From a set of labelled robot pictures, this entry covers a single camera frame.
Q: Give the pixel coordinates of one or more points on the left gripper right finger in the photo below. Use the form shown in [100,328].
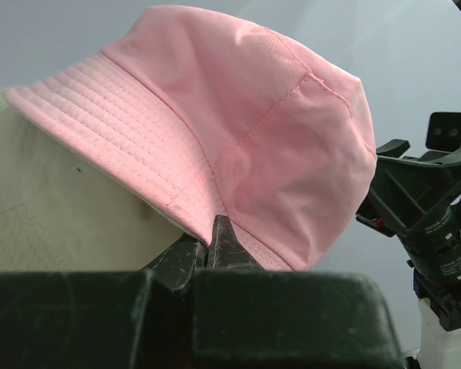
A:
[225,251]

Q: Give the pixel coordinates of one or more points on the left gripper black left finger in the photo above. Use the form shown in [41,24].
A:
[174,267]

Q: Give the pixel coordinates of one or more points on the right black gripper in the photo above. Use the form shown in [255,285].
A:
[419,201]

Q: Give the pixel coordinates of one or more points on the pink bucket hat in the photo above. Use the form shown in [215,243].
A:
[202,113]

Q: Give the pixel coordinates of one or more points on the cream bucket hat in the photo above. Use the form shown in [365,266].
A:
[59,213]

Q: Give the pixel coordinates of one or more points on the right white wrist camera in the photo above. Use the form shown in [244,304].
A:
[444,131]

